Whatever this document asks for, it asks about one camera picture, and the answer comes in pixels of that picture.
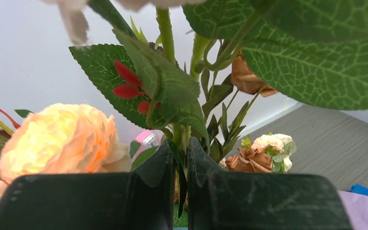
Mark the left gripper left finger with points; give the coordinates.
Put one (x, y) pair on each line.
(139, 200)

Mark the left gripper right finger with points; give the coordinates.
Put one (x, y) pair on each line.
(223, 200)

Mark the brown rose flower stem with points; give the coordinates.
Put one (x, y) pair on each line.
(223, 136)

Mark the large pink rose stem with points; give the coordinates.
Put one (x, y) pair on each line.
(315, 51)

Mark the purple and pink wrapping paper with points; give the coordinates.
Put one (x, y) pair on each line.
(356, 206)

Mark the pink flower bouquet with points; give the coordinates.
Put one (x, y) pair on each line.
(268, 153)

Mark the peach artificial roses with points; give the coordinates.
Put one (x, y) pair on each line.
(63, 138)

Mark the small blue brick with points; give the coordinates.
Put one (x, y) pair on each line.
(359, 189)

